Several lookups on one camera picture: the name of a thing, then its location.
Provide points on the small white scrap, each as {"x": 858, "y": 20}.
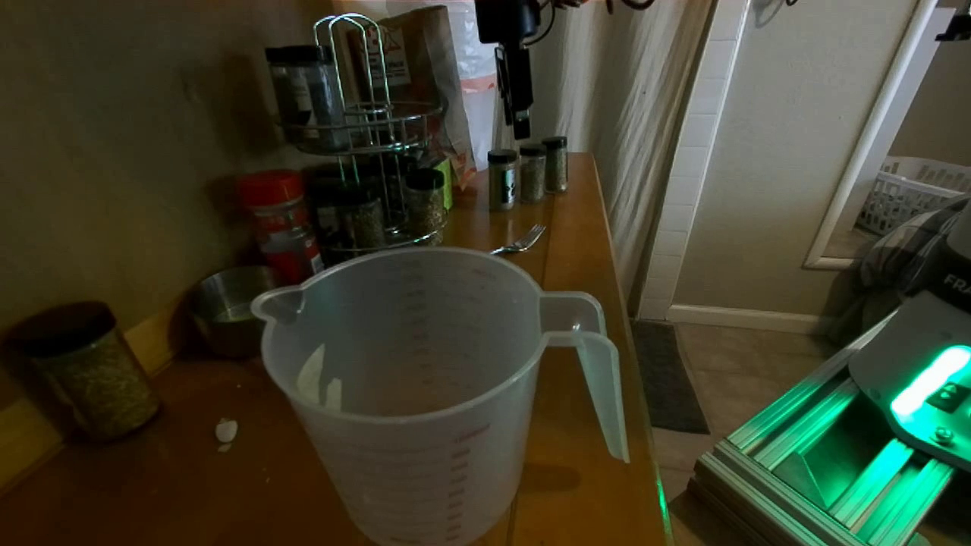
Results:
{"x": 227, "y": 432}

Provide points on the grey cloth pile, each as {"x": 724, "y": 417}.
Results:
{"x": 882, "y": 275}

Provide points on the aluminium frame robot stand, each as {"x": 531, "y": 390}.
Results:
{"x": 810, "y": 457}

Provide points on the translucent plastic measuring jug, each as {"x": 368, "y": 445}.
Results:
{"x": 425, "y": 426}

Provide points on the dark door mat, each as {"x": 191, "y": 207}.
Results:
{"x": 668, "y": 379}

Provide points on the metal spoon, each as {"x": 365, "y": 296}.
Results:
{"x": 520, "y": 244}

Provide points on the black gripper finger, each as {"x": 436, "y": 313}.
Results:
{"x": 523, "y": 94}
{"x": 504, "y": 80}

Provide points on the white door frame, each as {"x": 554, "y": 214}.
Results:
{"x": 700, "y": 153}

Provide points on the red-lid plastic container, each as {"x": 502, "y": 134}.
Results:
{"x": 277, "y": 229}

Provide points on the white laundry basket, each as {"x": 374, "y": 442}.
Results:
{"x": 913, "y": 191}

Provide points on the white plastic bag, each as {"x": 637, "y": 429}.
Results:
{"x": 478, "y": 80}

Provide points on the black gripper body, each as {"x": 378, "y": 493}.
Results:
{"x": 504, "y": 20}

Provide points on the small metal bowl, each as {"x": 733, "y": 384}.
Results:
{"x": 230, "y": 313}

